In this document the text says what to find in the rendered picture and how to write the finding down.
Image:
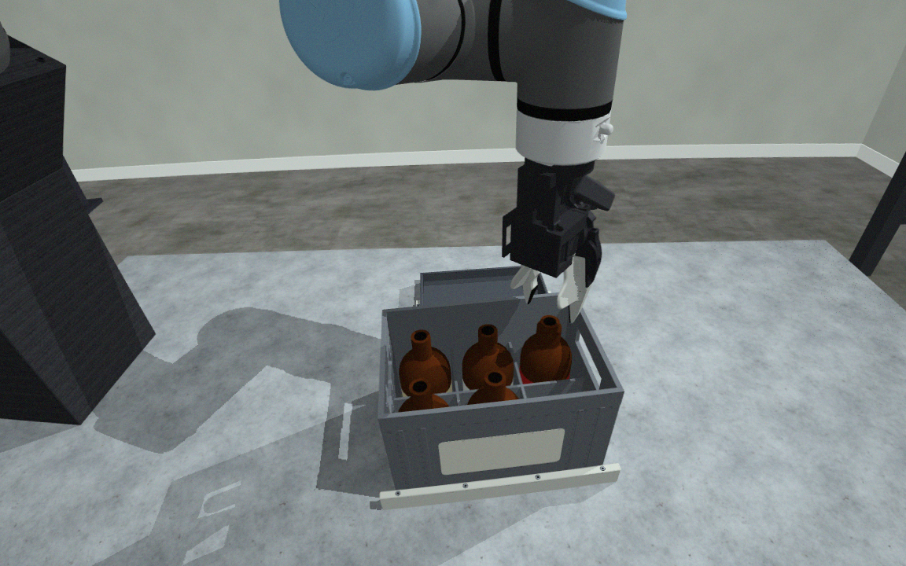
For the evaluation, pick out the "brown bottle with red label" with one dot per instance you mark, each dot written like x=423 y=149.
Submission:
x=545 y=356

